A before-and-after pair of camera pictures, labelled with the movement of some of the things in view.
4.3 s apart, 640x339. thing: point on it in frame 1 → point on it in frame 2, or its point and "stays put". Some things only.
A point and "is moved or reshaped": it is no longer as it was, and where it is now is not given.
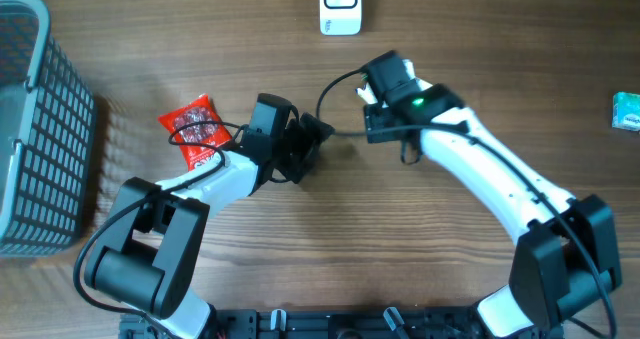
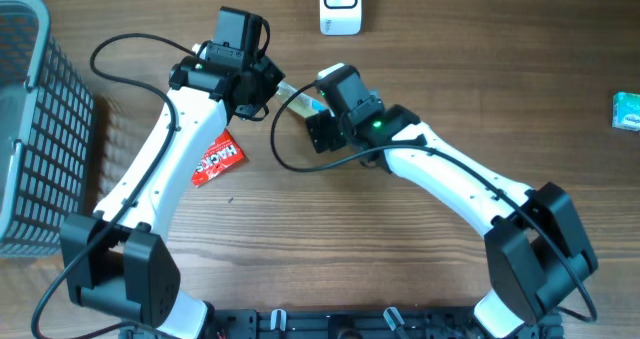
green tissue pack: x=626 y=111 stays put
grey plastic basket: x=47 y=118 stays put
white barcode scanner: x=340 y=6 stays put
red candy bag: x=200 y=109 is moved or reshaped
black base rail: x=333 y=323 stays put
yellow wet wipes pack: x=383 y=79 → x=303 y=103
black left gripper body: x=299 y=145 → x=265 y=75
